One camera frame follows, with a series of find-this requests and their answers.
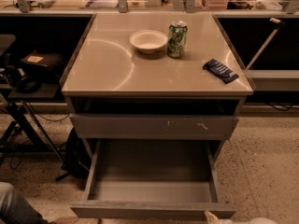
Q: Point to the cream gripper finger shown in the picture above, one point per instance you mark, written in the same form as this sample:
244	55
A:
210	218

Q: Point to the grey top drawer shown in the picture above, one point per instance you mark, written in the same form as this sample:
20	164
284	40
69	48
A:
154	126

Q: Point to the grey drawer cabinet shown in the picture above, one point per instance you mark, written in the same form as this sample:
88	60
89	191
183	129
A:
110	76

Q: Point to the tan shoe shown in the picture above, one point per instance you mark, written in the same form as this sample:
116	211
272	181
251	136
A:
66	220

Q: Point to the dark blue snack bag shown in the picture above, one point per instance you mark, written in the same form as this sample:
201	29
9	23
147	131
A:
221	71

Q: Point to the black backpack on floor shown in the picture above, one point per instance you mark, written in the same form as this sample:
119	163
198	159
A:
77	160

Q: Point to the white paper bowl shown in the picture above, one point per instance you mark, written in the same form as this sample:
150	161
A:
148	41

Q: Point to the green soda can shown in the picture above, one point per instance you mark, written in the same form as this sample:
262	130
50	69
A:
176	39

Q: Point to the person leg in jeans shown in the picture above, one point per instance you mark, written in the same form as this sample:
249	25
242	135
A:
14	209

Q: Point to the black desk stand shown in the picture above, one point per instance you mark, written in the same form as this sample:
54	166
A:
37	144

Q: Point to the white stick with cork tip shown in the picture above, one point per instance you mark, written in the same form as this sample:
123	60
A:
278	24

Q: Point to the black bag with label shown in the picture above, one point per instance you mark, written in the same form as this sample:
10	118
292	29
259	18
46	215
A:
43	63

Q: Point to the black headphones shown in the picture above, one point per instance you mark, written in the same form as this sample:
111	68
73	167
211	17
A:
20	83

